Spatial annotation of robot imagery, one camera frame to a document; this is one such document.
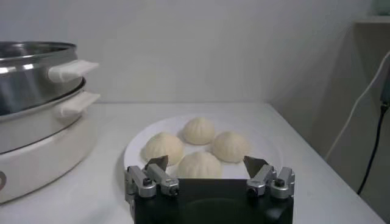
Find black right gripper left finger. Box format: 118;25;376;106
124;155;180;202

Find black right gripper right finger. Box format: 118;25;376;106
243;155;296;200

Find white steamed baozi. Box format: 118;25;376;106
175;151;222;180
144;131;185;167
211;130;250;164
182;117;216;145

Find stainless steel steamer basket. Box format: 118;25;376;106
0;41;101;116

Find white round plate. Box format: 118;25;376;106
123;114;284;180

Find white electric pot base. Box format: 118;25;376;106
0;79;101;205

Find white power cable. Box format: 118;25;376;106
324;50;390;161

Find black power adapter with cable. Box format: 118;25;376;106
356;65;390;195

